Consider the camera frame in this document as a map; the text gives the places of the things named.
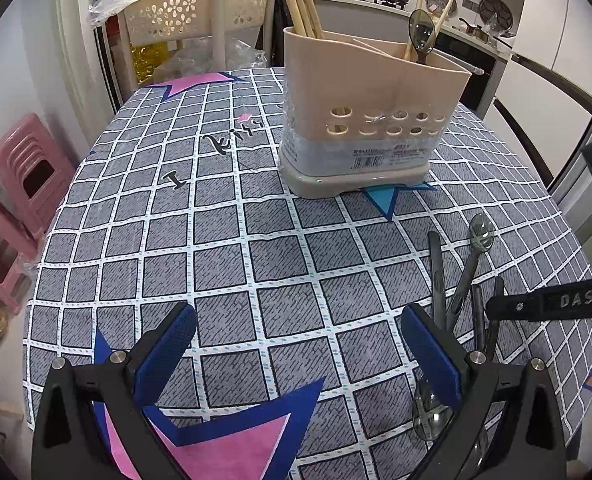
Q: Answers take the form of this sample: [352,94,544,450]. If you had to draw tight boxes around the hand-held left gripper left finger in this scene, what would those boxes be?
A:
[31,302,197,480]

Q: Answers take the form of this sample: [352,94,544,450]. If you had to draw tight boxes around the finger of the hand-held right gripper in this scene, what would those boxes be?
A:
[484,284,592,322]

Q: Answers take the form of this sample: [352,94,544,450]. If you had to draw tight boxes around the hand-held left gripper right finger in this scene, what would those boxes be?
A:
[401,305,576,480]

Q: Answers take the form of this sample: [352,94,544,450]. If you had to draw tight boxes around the metal spoons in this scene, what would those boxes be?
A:
[412,231,455,442]

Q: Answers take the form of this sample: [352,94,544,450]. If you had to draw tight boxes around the beige plastic utensil holder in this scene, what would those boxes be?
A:
[277,26,473,200]

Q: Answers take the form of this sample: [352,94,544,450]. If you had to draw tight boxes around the grey checked star tablecloth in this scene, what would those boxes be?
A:
[22,66,592,480]

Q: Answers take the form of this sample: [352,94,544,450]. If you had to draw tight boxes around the white refrigerator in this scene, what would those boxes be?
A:
[490,0,592,178]

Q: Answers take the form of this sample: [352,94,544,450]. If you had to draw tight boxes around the black built-in oven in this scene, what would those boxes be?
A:
[432,34,509,112]

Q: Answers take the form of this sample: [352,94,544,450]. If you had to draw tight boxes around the pink plastic stool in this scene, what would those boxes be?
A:
[0,199,43,317]

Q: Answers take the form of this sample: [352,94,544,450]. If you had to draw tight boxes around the small steel saucepan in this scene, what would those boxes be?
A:
[458,17,517,45]

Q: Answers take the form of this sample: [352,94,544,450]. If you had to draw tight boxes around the round metal steamer rack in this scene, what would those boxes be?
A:
[478,0,515,27]

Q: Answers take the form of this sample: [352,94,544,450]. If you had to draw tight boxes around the stack of pink stools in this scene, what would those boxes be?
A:
[0,112,78,235]

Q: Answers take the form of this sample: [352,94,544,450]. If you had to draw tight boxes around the shiny yellow bag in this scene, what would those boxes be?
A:
[130,41,170,82]

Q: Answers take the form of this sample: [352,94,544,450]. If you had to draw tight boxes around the black hanging cloth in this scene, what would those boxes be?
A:
[255,0,285,69]

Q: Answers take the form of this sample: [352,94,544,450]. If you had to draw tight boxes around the beige perforated basket cart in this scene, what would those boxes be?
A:
[117,0,277,87]

